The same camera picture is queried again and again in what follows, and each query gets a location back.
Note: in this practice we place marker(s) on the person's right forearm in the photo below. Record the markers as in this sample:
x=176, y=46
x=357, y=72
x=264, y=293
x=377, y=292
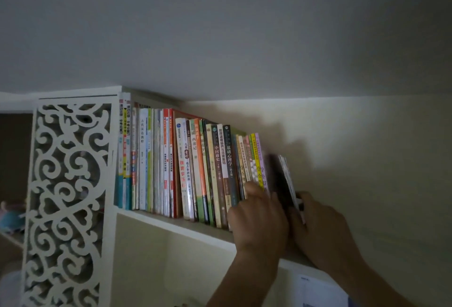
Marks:
x=367, y=287

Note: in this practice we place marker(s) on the blue and pink plush toy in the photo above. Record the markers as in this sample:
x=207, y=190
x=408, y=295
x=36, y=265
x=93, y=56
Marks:
x=11, y=216

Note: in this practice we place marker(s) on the white carved lattice panel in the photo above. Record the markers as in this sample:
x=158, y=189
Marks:
x=67, y=190

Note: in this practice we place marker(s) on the person's left forearm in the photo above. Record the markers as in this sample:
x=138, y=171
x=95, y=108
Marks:
x=243, y=282

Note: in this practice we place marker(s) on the person's left hand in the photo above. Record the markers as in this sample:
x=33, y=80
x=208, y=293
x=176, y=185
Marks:
x=259, y=222

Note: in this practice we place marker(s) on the dark thin book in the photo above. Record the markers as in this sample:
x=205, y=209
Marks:
x=282, y=183

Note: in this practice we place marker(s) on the person's right fingers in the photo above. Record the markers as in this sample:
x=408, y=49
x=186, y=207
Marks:
x=305, y=204

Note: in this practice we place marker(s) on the row of colourful books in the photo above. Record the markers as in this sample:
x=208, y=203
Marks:
x=176, y=169

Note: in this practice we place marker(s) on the person's left fingers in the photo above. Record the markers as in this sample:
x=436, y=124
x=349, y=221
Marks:
x=256, y=192

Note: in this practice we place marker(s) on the person's right hand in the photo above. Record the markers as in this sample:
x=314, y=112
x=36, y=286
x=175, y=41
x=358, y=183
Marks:
x=323, y=236

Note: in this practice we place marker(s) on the white wooden bookshelf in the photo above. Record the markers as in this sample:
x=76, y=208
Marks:
x=169, y=227

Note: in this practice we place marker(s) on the white paper sheet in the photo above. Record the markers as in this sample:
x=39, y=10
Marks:
x=317, y=292

